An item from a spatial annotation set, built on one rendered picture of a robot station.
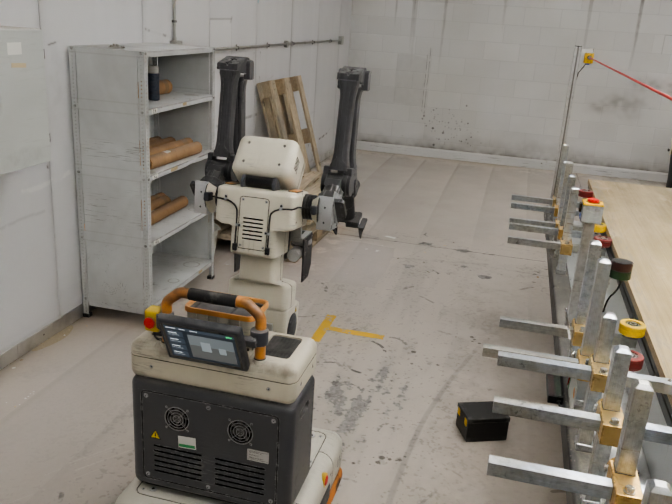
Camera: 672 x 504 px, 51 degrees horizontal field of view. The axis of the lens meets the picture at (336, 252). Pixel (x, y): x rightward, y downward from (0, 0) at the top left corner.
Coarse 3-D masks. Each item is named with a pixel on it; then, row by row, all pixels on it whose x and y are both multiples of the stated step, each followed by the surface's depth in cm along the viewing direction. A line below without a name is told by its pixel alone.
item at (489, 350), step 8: (488, 344) 217; (488, 352) 215; (496, 352) 214; (512, 352) 213; (520, 352) 213; (528, 352) 213; (536, 352) 213; (560, 360) 210; (568, 360) 210; (576, 360) 210
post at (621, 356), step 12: (624, 348) 158; (612, 360) 160; (624, 360) 157; (612, 372) 159; (624, 372) 158; (612, 384) 160; (624, 384) 159; (612, 396) 161; (612, 408) 161; (600, 444) 165; (600, 456) 166; (588, 468) 171; (600, 468) 167
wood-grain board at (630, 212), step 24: (600, 192) 412; (624, 192) 416; (648, 192) 421; (624, 216) 362; (648, 216) 365; (624, 240) 320; (648, 240) 322; (648, 264) 289; (648, 288) 261; (648, 312) 239; (648, 336) 221
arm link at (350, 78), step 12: (348, 72) 238; (360, 72) 237; (348, 84) 237; (348, 96) 237; (348, 108) 238; (348, 120) 238; (336, 132) 240; (348, 132) 239; (336, 144) 240; (348, 144) 241; (336, 156) 240; (348, 156) 243; (324, 168) 243; (336, 168) 241; (348, 168) 241; (324, 180) 241; (348, 180) 240; (348, 192) 240
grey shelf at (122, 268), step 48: (96, 48) 367; (144, 48) 386; (192, 48) 414; (96, 96) 374; (144, 96) 367; (192, 96) 437; (96, 144) 383; (144, 144) 376; (96, 192) 392; (144, 192) 384; (192, 192) 476; (96, 240) 401; (144, 240) 393; (192, 240) 487; (96, 288) 411; (144, 288) 403
